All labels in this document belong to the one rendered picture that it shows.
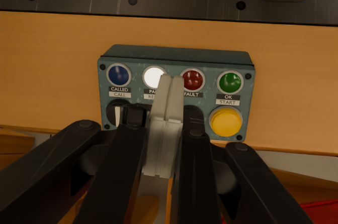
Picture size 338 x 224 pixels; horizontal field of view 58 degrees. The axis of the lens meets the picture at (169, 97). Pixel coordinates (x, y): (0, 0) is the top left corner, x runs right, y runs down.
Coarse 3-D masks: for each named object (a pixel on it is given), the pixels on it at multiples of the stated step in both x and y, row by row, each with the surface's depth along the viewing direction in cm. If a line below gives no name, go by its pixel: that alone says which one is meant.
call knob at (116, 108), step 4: (112, 104) 30; (116, 104) 30; (120, 104) 30; (124, 104) 30; (108, 108) 30; (112, 108) 30; (116, 108) 29; (108, 112) 30; (112, 112) 30; (116, 112) 30; (108, 116) 30; (112, 116) 30; (116, 116) 30; (108, 120) 30; (112, 120) 30; (116, 120) 30; (112, 124) 30; (116, 124) 30
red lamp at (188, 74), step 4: (188, 72) 28; (192, 72) 28; (196, 72) 28; (184, 76) 28; (188, 76) 28; (192, 76) 28; (196, 76) 28; (200, 76) 28; (184, 80) 28; (188, 80) 28; (192, 80) 28; (196, 80) 28; (200, 80) 28; (184, 84) 29; (188, 84) 28; (192, 84) 28; (196, 84) 28; (200, 84) 28; (188, 88) 29; (192, 88) 29; (196, 88) 29
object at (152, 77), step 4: (152, 68) 28; (156, 68) 28; (148, 72) 28; (152, 72) 28; (156, 72) 28; (160, 72) 28; (144, 76) 29; (148, 76) 29; (152, 76) 28; (156, 76) 28; (148, 80) 29; (152, 80) 29; (156, 80) 29; (148, 84) 29; (152, 84) 29; (156, 84) 29
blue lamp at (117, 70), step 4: (112, 68) 29; (116, 68) 29; (120, 68) 29; (124, 68) 29; (112, 72) 29; (116, 72) 29; (120, 72) 29; (124, 72) 29; (112, 76) 29; (116, 76) 29; (120, 76) 29; (124, 76) 29; (128, 76) 29; (112, 80) 29; (116, 80) 29; (120, 80) 29; (124, 80) 29; (116, 84) 29; (120, 84) 29
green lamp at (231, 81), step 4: (224, 76) 28; (228, 76) 28; (232, 76) 28; (236, 76) 28; (220, 80) 28; (224, 80) 28; (228, 80) 28; (232, 80) 28; (236, 80) 28; (240, 80) 28; (220, 84) 28; (224, 84) 28; (228, 84) 28; (232, 84) 28; (236, 84) 28; (240, 84) 28; (224, 88) 28; (228, 88) 28; (232, 88) 28; (236, 88) 28; (228, 92) 28
